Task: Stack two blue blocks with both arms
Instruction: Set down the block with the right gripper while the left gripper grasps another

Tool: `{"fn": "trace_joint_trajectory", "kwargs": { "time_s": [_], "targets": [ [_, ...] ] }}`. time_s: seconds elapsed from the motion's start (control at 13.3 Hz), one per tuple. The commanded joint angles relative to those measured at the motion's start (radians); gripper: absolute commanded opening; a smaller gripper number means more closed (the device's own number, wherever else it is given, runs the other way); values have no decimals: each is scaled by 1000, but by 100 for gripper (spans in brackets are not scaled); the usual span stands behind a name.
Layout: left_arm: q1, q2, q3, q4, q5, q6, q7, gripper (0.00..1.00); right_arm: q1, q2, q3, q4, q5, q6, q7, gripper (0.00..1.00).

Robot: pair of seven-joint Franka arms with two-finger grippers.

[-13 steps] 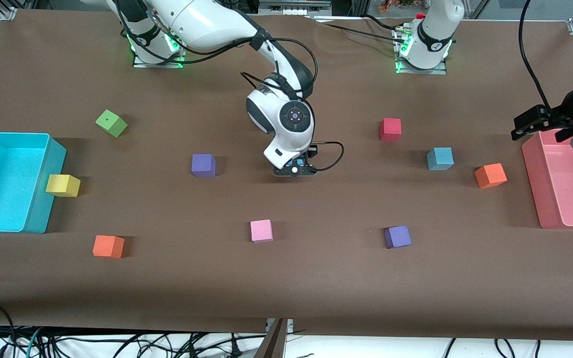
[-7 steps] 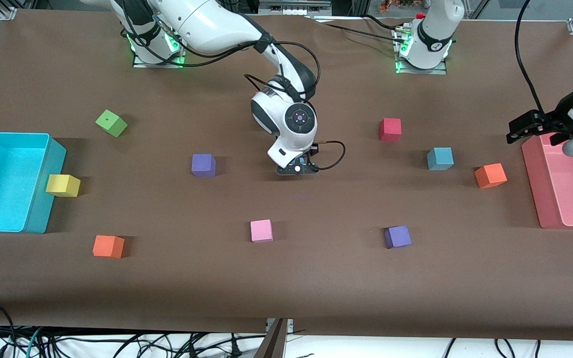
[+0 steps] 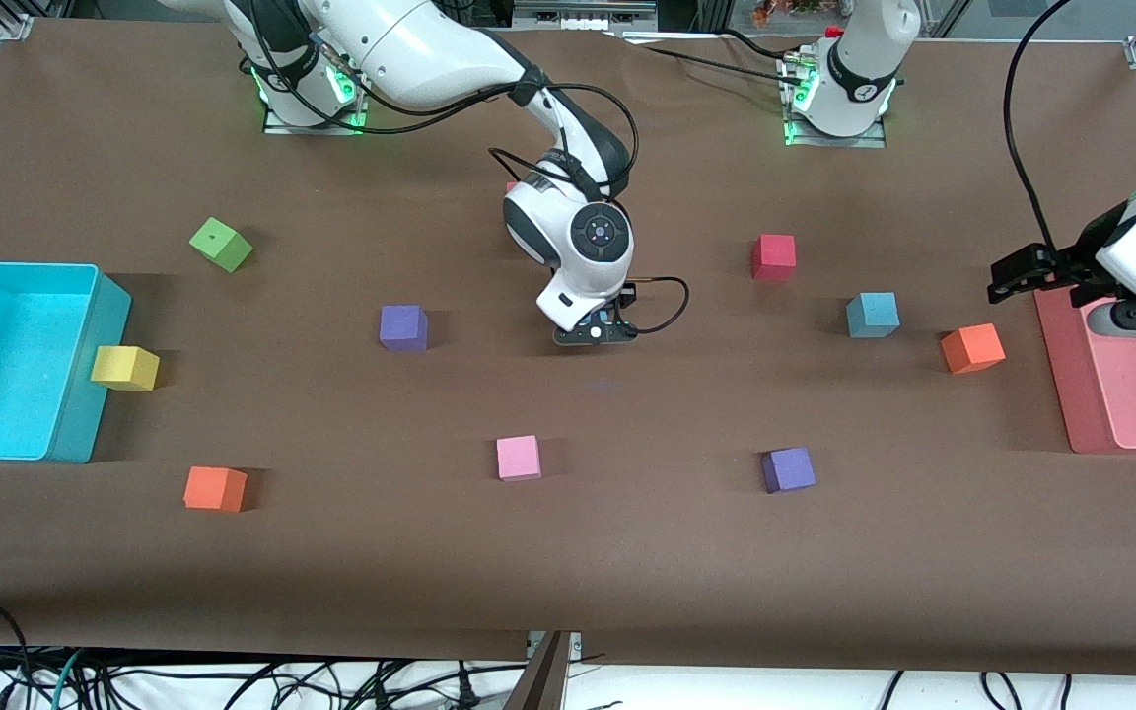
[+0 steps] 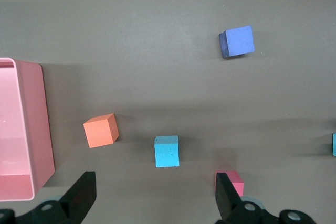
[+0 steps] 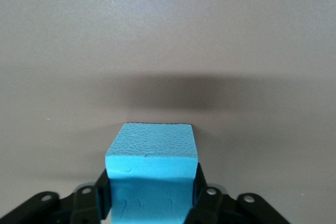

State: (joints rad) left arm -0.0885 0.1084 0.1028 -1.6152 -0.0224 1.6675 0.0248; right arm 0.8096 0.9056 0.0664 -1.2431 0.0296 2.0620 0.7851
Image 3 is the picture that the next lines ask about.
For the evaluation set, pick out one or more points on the silver metal bracket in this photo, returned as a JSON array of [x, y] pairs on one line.
[[576, 643]]

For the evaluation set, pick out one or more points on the dark metal support bar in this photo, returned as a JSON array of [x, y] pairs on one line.
[[543, 685]]

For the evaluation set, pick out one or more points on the white power strip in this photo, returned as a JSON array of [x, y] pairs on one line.
[[578, 15]]

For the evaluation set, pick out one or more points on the brown table cover sheet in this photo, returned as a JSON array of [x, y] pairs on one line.
[[627, 552]]

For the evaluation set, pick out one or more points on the green foam cube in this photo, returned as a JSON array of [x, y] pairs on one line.
[[223, 245]]

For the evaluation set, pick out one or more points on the orange foam cube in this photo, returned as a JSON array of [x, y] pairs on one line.
[[972, 348], [214, 488]]

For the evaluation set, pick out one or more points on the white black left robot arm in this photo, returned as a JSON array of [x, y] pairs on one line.
[[859, 69]]

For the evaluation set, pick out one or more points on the yellow foam cube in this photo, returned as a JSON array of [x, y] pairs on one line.
[[124, 366]]

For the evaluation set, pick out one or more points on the light blue foam cube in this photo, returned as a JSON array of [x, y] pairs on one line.
[[872, 314]]

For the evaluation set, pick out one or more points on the purple foam cube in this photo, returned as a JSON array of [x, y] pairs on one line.
[[402, 326], [787, 469]]

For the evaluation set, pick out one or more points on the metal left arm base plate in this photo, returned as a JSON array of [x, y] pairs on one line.
[[834, 142]]

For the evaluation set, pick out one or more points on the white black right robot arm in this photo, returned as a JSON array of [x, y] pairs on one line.
[[410, 49]]

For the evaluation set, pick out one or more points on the cyan plastic bin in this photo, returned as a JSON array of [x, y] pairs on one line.
[[6, 365]]

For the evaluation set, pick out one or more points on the light pink foam cube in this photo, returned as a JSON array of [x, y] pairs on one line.
[[519, 457]]

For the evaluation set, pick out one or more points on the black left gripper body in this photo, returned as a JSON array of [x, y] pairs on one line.
[[1068, 264]]

